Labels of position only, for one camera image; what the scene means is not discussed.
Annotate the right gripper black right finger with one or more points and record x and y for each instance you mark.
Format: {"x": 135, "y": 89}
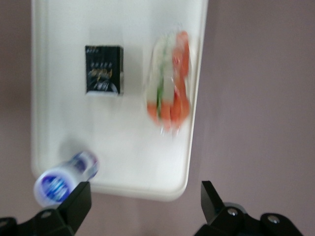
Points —
{"x": 212, "y": 209}

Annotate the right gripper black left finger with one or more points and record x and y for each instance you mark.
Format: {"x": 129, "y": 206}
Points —
{"x": 73, "y": 209}

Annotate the white plastic tray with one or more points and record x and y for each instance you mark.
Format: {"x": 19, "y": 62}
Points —
{"x": 110, "y": 137}

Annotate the blue label gum bottle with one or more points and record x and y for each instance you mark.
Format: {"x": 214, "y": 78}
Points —
{"x": 59, "y": 182}

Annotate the black gold-print snack box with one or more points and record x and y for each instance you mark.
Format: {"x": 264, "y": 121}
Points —
{"x": 103, "y": 70}

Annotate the sandwich with white bread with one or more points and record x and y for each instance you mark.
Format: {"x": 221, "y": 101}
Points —
{"x": 169, "y": 81}

